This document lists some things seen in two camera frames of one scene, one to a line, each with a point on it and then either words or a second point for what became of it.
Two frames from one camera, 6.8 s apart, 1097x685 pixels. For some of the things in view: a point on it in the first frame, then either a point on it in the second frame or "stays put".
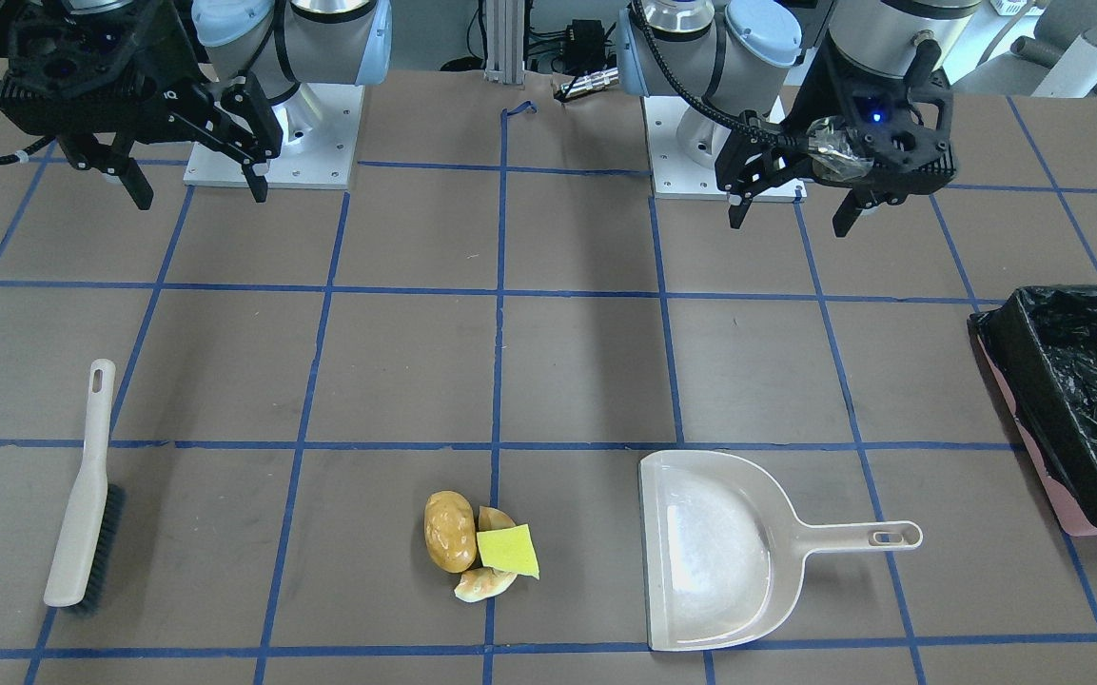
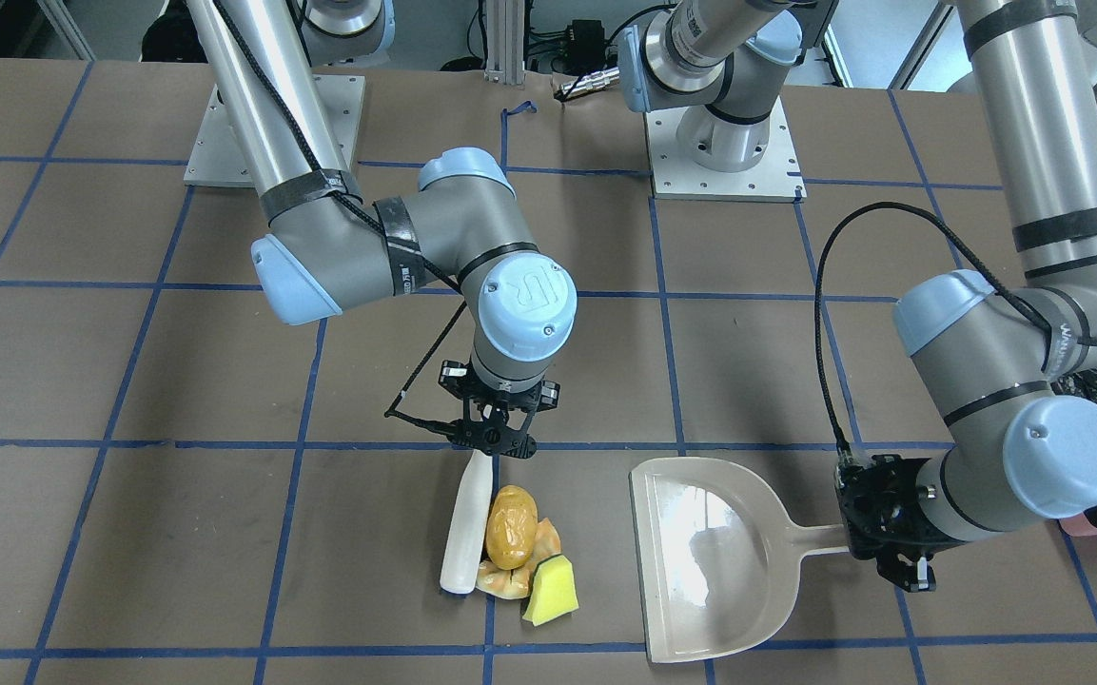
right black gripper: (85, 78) → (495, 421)
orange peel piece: (490, 518) → (547, 541)
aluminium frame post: (505, 26) stays put
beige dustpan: (725, 553) stays put
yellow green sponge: (510, 549) → (554, 593)
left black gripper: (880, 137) → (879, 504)
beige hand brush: (87, 555) → (464, 553)
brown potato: (450, 535) → (511, 526)
